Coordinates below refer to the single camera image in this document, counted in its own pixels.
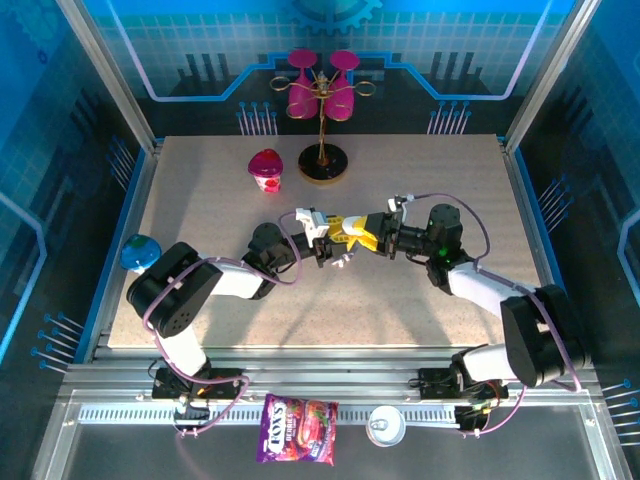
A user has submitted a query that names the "pink lidded yogurt cup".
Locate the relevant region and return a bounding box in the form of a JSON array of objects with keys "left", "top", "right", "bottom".
[{"left": 247, "top": 148, "right": 285, "bottom": 195}]

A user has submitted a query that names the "pink wine glass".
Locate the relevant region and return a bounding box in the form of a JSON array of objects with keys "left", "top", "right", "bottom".
[
  {"left": 286, "top": 48, "right": 321, "bottom": 120},
  {"left": 324, "top": 49, "right": 361, "bottom": 123}
]

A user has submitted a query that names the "blue lidded white cup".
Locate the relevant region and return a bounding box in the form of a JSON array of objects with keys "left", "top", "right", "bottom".
[{"left": 120, "top": 233, "right": 162, "bottom": 274}]

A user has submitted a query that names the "silver drink can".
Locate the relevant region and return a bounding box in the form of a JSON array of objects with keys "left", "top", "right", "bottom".
[{"left": 365, "top": 404, "right": 407, "bottom": 448}]

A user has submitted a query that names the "purple candy bag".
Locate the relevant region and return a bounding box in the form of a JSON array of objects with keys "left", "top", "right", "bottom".
[{"left": 255, "top": 393, "right": 340, "bottom": 467}]

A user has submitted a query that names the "gold wire glass rack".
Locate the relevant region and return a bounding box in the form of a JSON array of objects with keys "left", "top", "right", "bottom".
[{"left": 269, "top": 69, "right": 376, "bottom": 185}]

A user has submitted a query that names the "aluminium frame rail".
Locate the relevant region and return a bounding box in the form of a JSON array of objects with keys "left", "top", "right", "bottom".
[{"left": 62, "top": 344, "right": 604, "bottom": 404}]

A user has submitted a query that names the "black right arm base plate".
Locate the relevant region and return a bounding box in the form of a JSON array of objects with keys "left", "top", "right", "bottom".
[{"left": 417, "top": 367, "right": 510, "bottom": 401}]

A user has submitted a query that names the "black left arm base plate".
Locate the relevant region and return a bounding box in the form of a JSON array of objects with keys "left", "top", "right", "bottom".
[{"left": 151, "top": 367, "right": 247, "bottom": 401}]

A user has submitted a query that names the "aluminium frame post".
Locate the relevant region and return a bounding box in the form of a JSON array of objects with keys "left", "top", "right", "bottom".
[
  {"left": 503, "top": 0, "right": 604, "bottom": 147},
  {"left": 57, "top": 0, "right": 157, "bottom": 154}
]

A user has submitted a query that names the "white slotted cable duct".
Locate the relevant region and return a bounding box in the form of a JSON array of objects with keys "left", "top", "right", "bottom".
[{"left": 77, "top": 402, "right": 461, "bottom": 426}]

